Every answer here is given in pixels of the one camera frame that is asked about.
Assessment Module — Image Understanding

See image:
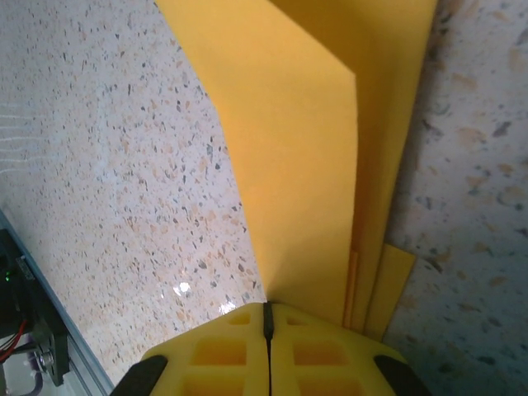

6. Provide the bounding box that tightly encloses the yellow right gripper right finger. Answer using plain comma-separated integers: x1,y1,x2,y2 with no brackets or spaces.
269,302,428,396

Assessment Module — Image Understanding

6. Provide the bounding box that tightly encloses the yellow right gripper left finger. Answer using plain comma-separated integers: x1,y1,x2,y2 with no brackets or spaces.
113,302,271,396

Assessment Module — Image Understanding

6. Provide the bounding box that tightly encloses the orange square paper sheet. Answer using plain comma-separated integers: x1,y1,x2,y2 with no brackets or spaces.
154,0,439,344

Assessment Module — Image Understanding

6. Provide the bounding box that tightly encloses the long aluminium mounting rail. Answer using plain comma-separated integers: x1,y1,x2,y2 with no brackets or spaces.
0,208,116,396

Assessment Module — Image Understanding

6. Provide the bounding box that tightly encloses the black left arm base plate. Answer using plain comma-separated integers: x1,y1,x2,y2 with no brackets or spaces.
24,247,69,388

